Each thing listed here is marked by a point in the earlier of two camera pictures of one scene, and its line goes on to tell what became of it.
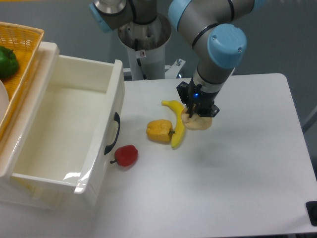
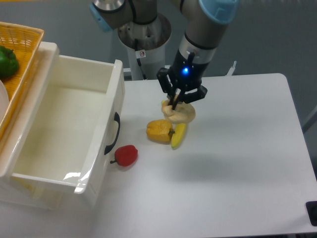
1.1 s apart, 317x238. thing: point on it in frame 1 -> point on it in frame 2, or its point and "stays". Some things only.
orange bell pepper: x=159 y=130 stays
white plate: x=4 y=101 stays
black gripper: x=197 y=101 -> x=184 y=76
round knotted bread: x=195 y=122 -> x=183 y=113
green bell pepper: x=9 y=62 stays
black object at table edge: x=311 y=207 stays
